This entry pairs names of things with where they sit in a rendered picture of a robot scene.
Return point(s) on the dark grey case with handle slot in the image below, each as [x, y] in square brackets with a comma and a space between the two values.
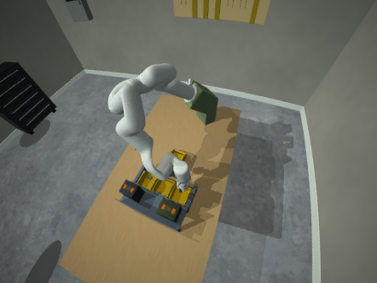
[132, 191]

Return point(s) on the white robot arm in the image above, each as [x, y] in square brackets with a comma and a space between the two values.
[130, 127]

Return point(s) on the yellow bin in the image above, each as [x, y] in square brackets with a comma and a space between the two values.
[179, 154]
[164, 187]
[147, 183]
[182, 197]

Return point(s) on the dark green case with orange latches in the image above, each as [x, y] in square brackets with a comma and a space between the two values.
[169, 209]

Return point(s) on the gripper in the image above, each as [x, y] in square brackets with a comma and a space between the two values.
[183, 186]

